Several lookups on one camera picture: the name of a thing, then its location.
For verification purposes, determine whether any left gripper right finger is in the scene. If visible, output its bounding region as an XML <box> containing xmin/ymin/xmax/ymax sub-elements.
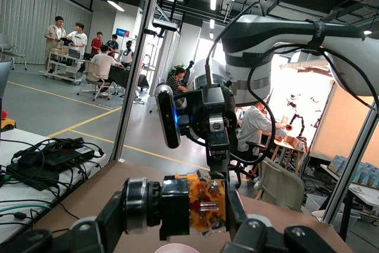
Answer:
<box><xmin>221</xmin><ymin>189</ymin><xmax>337</xmax><ymax>253</ymax></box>

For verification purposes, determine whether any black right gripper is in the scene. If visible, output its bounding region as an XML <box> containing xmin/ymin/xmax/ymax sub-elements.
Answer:
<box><xmin>176</xmin><ymin>85</ymin><xmax>238</xmax><ymax>182</ymax></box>

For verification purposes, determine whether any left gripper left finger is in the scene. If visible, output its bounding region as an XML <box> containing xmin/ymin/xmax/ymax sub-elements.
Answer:
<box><xmin>0</xmin><ymin>190</ymin><xmax>128</xmax><ymax>253</ymax></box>

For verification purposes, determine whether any orange push button switch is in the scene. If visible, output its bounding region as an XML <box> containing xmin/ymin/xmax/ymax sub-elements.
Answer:
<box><xmin>123</xmin><ymin>169</ymin><xmax>230</xmax><ymax>241</ymax></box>

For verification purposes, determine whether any leaning person in white shirt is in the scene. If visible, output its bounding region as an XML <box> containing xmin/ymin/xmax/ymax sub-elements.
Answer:
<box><xmin>236</xmin><ymin>101</ymin><xmax>294</xmax><ymax>177</ymax></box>

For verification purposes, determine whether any white plastic chair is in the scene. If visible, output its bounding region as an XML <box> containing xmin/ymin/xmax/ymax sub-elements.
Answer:
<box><xmin>253</xmin><ymin>158</ymin><xmax>306</xmax><ymax>213</ymax></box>

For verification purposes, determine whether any wooden desk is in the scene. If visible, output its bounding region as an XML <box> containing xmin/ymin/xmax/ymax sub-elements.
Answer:
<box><xmin>271</xmin><ymin>136</ymin><xmax>310</xmax><ymax>177</ymax></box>

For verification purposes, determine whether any pink round plate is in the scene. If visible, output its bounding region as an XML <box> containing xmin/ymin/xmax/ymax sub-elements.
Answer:
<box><xmin>153</xmin><ymin>243</ymin><xmax>194</xmax><ymax>253</ymax></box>

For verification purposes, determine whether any person in striped shirt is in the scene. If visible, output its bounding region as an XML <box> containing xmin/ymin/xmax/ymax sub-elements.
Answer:
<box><xmin>166</xmin><ymin>66</ymin><xmax>190</xmax><ymax>108</ymax></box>

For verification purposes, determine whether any black electronics box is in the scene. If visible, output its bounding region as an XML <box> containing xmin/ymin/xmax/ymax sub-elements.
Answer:
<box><xmin>38</xmin><ymin>142</ymin><xmax>96</xmax><ymax>165</ymax></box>

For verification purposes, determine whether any green potted plant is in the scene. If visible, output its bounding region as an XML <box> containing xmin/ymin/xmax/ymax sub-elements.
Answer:
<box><xmin>167</xmin><ymin>60</ymin><xmax>188</xmax><ymax>81</ymax></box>

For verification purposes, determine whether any blue printed carton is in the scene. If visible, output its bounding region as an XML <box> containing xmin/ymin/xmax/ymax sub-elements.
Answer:
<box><xmin>352</xmin><ymin>162</ymin><xmax>379</xmax><ymax>189</ymax></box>
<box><xmin>329</xmin><ymin>154</ymin><xmax>349</xmax><ymax>174</ymax></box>

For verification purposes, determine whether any table with black cloth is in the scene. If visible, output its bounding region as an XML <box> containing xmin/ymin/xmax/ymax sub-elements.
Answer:
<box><xmin>108</xmin><ymin>65</ymin><xmax>150</xmax><ymax>91</ymax></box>

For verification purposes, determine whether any beige partition panel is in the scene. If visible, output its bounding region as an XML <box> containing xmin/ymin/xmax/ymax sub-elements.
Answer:
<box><xmin>310</xmin><ymin>82</ymin><xmax>379</xmax><ymax>168</ymax></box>

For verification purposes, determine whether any white humanoid robot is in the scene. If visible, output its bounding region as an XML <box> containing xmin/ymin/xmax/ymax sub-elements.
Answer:
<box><xmin>120</xmin><ymin>40</ymin><xmax>134</xmax><ymax>68</ymax></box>

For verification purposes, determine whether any yellow emergency stop box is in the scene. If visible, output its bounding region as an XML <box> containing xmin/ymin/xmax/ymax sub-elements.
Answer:
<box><xmin>0</xmin><ymin>110</ymin><xmax>16</xmax><ymax>132</ymax></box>

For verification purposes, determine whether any seated person in white shirt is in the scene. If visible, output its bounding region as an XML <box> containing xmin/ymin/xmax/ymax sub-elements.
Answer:
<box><xmin>88</xmin><ymin>44</ymin><xmax>120</xmax><ymax>97</ymax></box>

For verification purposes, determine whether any person in dark blue shirt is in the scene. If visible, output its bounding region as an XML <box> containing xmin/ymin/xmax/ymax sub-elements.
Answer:
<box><xmin>105</xmin><ymin>34</ymin><xmax>120</xmax><ymax>55</ymax></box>

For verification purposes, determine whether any white office chair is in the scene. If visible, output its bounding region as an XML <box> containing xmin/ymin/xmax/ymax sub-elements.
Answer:
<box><xmin>77</xmin><ymin>60</ymin><xmax>113</xmax><ymax>102</ymax></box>

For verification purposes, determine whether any person in red shirt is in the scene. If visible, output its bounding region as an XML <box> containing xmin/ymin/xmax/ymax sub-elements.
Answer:
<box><xmin>90</xmin><ymin>31</ymin><xmax>104</xmax><ymax>55</ymax></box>

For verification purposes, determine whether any white shelf cart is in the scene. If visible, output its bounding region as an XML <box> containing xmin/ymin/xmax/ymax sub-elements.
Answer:
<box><xmin>44</xmin><ymin>47</ymin><xmax>84</xmax><ymax>85</ymax></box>

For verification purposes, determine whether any dark monitor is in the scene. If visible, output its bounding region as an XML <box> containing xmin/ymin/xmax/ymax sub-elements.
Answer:
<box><xmin>0</xmin><ymin>60</ymin><xmax>13</xmax><ymax>111</ymax></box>

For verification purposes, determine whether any standing person in white t-shirt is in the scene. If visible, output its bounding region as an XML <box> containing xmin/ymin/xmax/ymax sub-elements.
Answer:
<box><xmin>66</xmin><ymin>22</ymin><xmax>88</xmax><ymax>58</ymax></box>

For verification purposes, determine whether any person in beige shirt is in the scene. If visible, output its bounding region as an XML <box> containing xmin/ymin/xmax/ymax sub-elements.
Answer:
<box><xmin>44</xmin><ymin>15</ymin><xmax>68</xmax><ymax>73</ymax></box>

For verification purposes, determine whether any grey chair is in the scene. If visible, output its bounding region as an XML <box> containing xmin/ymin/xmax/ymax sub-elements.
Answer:
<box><xmin>0</xmin><ymin>33</ymin><xmax>28</xmax><ymax>71</ymax></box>

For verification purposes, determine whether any black right camera cable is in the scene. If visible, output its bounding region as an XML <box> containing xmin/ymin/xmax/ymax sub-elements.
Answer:
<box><xmin>230</xmin><ymin>44</ymin><xmax>379</xmax><ymax>166</ymax></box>

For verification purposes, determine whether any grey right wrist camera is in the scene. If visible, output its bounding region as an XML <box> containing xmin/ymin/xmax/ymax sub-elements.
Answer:
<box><xmin>156</xmin><ymin>83</ymin><xmax>182</xmax><ymax>149</ymax></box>

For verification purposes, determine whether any teal cable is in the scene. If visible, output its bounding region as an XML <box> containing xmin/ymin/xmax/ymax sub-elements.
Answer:
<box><xmin>0</xmin><ymin>204</ymin><xmax>53</xmax><ymax>214</ymax></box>

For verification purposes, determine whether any aluminium frame post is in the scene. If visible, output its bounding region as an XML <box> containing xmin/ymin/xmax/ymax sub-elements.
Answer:
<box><xmin>321</xmin><ymin>101</ymin><xmax>379</xmax><ymax>225</ymax></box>
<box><xmin>111</xmin><ymin>0</ymin><xmax>165</xmax><ymax>164</ymax></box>

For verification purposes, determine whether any black frame-mounted camera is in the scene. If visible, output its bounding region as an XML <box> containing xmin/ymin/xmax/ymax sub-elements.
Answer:
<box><xmin>143</xmin><ymin>18</ymin><xmax>179</xmax><ymax>38</ymax></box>

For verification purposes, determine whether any black velcro cable strap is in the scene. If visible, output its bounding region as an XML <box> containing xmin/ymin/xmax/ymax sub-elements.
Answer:
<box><xmin>306</xmin><ymin>19</ymin><xmax>326</xmax><ymax>52</ymax></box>

